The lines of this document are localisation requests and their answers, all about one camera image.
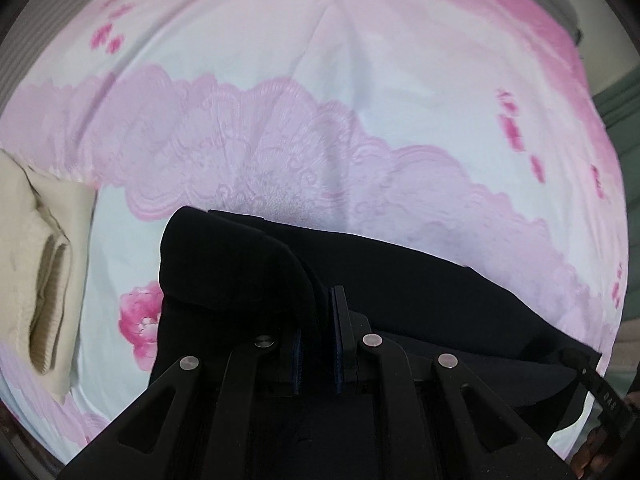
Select beige knit sweater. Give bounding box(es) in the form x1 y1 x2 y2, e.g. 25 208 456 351
1 153 96 402

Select green curtain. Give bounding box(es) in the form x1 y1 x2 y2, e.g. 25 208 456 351
593 67 640 156

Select black pants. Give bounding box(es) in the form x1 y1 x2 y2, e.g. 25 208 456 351
147 205 604 480

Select right hand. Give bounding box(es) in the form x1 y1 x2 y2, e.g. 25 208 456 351
570 425 637 480

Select pink floral bed sheet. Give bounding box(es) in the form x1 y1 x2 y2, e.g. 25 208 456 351
1 0 628 463

